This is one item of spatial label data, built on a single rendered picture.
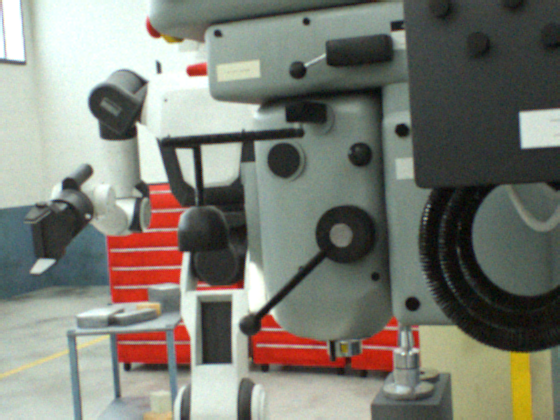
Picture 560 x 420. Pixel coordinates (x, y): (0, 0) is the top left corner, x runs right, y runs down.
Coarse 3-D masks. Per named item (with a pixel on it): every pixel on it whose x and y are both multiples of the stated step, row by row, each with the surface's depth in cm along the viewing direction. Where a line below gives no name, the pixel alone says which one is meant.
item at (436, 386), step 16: (384, 384) 162; (432, 384) 160; (448, 384) 163; (384, 400) 151; (400, 400) 150; (416, 400) 150; (432, 400) 149; (448, 400) 161; (384, 416) 150; (400, 416) 149; (416, 416) 148; (432, 416) 147; (448, 416) 160
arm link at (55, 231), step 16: (64, 192) 172; (64, 208) 165; (80, 208) 170; (32, 224) 162; (48, 224) 162; (64, 224) 165; (80, 224) 170; (32, 240) 164; (48, 240) 164; (64, 240) 166; (48, 256) 165
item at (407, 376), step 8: (400, 360) 152; (408, 360) 152; (416, 360) 152; (400, 368) 152; (408, 368) 152; (416, 368) 152; (400, 376) 152; (408, 376) 152; (416, 376) 152; (400, 384) 152; (408, 384) 152; (416, 384) 152
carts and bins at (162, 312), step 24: (168, 288) 440; (96, 312) 416; (120, 312) 422; (144, 312) 416; (168, 312) 437; (72, 336) 399; (168, 336) 397; (72, 360) 400; (168, 360) 398; (72, 384) 400; (120, 384) 479; (120, 408) 455; (144, 408) 452; (168, 408) 424
